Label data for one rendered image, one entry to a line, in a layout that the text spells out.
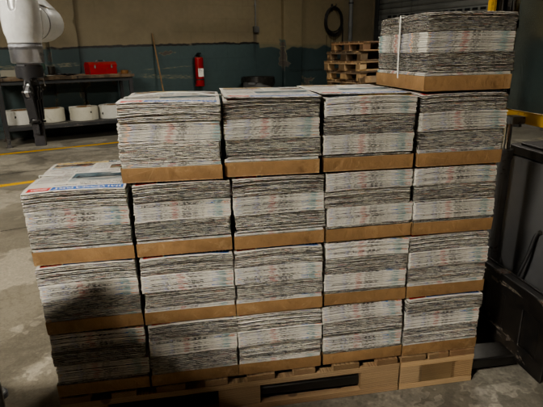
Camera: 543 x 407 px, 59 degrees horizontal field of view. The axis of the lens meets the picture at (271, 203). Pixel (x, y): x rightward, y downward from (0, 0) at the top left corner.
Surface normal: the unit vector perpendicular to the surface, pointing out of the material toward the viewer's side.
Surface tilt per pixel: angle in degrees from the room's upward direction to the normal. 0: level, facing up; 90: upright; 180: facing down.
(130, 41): 90
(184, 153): 90
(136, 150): 90
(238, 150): 90
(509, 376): 0
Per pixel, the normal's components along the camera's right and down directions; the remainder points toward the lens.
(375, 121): 0.15, 0.30
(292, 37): 0.50, 0.25
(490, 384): -0.01, -0.95
